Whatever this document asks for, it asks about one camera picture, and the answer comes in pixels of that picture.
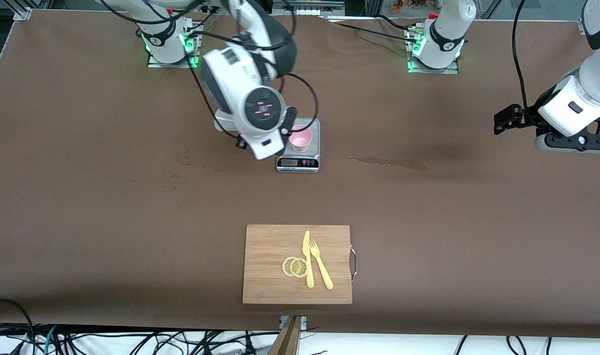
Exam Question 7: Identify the pink plastic cup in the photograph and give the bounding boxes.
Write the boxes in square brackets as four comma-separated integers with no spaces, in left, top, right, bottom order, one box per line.
[289,124,313,153]

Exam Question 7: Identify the silver digital kitchen scale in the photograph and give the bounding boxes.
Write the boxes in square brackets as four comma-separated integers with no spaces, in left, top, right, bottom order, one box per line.
[276,117,321,174]

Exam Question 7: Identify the yellow plastic knife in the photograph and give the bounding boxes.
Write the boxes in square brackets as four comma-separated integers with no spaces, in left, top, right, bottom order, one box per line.
[302,230,315,289]

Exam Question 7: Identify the wooden cutting board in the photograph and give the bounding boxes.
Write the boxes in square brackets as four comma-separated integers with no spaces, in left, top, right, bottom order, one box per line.
[242,224,353,305]

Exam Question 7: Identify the orange background items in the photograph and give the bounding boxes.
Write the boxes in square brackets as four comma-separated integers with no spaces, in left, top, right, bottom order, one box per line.
[391,0,430,13]

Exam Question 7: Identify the yellow plastic fork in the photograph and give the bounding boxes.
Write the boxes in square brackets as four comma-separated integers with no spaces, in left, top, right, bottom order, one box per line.
[309,239,334,290]

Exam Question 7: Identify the aluminium profile bar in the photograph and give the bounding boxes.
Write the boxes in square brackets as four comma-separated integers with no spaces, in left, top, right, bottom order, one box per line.
[11,0,34,21]

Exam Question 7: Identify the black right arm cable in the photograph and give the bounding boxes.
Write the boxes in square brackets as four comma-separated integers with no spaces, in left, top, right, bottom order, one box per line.
[99,0,320,144]

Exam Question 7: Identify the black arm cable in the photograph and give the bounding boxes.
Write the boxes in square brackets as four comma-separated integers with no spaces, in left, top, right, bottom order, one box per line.
[511,0,531,111]
[99,0,320,144]

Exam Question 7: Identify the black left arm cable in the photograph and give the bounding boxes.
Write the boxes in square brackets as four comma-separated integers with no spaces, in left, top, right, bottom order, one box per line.
[511,0,531,111]

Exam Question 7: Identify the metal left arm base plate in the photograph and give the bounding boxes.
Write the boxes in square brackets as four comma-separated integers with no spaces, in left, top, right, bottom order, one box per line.
[408,62,459,75]

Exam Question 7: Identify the black cable on table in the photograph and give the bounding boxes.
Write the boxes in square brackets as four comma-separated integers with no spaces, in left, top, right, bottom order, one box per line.
[325,15,421,40]

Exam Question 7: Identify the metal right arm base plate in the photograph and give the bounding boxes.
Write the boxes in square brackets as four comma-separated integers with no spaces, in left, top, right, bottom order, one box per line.
[147,53,200,69]

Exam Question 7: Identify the wooden post with metal bracket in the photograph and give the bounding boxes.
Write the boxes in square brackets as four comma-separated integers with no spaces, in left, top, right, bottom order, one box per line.
[268,316,308,355]

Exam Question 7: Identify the teal floor cable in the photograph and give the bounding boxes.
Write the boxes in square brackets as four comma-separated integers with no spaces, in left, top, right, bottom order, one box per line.
[42,324,60,355]

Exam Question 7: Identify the black looped floor cable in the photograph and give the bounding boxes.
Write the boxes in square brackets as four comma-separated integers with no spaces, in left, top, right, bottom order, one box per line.
[0,298,37,355]

